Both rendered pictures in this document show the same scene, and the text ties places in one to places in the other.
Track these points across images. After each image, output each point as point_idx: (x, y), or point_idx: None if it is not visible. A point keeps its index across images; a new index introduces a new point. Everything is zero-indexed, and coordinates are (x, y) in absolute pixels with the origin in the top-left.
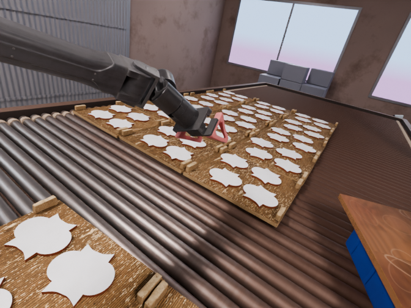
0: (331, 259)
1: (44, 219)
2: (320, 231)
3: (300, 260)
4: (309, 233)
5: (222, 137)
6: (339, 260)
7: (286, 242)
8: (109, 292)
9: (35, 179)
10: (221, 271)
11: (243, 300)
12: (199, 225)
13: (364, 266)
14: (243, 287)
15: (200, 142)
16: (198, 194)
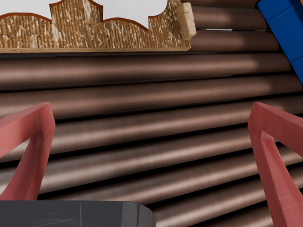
0: (253, 47)
1: None
2: (224, 0)
3: (237, 87)
4: (219, 20)
5: (284, 165)
6: (261, 43)
7: (209, 69)
8: None
9: None
10: (187, 210)
11: (227, 212)
12: (95, 172)
13: (298, 44)
14: (219, 199)
15: (54, 124)
16: (2, 84)
